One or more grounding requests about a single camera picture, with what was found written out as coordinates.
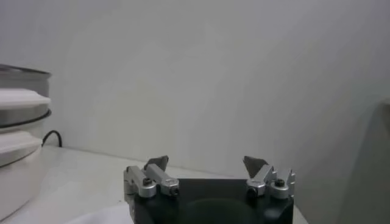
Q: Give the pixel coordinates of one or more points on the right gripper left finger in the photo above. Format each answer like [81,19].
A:
[166,184]

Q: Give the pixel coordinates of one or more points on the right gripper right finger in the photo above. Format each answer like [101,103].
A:
[259,179]

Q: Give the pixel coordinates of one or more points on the white round plate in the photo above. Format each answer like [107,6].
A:
[103,216]

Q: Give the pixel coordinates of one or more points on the white electric cooking pot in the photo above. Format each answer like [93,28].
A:
[18,182]

